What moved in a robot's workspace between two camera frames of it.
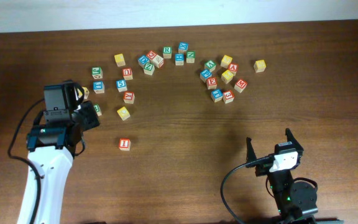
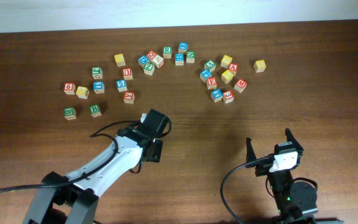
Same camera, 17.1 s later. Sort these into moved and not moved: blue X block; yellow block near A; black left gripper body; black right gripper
Moved: black left gripper body
Not moved: black right gripper; blue X block; yellow block near A
